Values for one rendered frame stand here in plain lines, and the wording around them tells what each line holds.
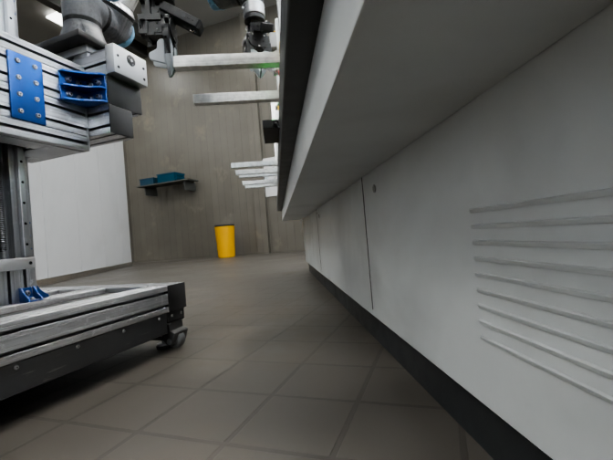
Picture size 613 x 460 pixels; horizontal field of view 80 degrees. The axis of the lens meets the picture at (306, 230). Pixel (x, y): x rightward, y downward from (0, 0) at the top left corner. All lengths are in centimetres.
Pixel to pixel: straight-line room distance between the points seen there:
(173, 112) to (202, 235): 339
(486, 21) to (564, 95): 11
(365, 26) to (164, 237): 1034
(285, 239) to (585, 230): 836
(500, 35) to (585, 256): 21
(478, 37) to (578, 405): 35
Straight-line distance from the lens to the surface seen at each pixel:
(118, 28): 168
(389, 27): 34
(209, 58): 110
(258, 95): 132
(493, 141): 51
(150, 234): 1089
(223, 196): 948
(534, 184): 45
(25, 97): 127
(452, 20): 35
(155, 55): 112
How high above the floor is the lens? 36
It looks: 1 degrees up
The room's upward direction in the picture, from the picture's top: 5 degrees counter-clockwise
